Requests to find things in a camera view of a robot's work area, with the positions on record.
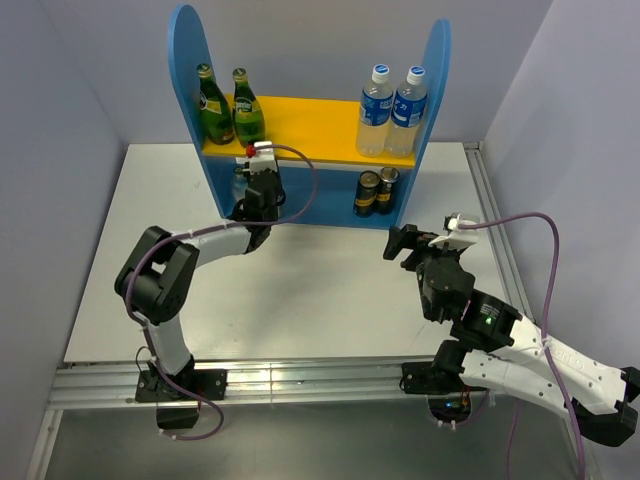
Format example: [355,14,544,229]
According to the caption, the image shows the clear glass bottle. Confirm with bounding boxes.
[232,166,248,203]

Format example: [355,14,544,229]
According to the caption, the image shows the green Perrier bottle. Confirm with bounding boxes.
[197,63,235,145]
[232,67,266,147]

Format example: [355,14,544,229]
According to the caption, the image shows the Pocari Sweat bottle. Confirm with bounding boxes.
[385,66,427,158]
[356,64,394,157]

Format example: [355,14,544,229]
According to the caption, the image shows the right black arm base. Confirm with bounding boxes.
[398,361,491,431]

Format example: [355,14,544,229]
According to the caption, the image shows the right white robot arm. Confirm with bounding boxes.
[383,217,639,447]

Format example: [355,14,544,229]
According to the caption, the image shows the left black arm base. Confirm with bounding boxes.
[134,366,228,431]

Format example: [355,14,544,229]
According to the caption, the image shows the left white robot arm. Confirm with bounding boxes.
[114,169,286,399]

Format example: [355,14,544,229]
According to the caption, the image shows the blue and yellow wooden shelf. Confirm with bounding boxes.
[168,4,452,230]

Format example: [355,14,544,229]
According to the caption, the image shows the rear black yellow can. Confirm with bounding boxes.
[376,167,400,215]

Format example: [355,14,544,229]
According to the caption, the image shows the black yellow can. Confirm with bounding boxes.
[353,170,380,218]
[376,167,400,215]

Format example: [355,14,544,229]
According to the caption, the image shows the front black yellow can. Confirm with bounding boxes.
[353,170,380,218]

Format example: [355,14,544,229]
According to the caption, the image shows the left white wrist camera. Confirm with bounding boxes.
[245,141,278,174]

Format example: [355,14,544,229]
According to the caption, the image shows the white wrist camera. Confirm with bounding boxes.
[245,141,278,174]
[428,212,480,251]

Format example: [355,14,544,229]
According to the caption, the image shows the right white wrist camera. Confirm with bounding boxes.
[428,212,480,251]

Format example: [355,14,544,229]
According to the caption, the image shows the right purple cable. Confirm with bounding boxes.
[462,212,589,480]

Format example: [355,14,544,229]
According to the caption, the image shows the aluminium right side rail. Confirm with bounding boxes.
[463,142,590,479]

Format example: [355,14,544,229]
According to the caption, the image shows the aluminium rail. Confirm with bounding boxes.
[463,142,590,479]
[46,357,430,411]

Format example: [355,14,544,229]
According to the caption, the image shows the aluminium front rail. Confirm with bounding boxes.
[46,357,430,411]

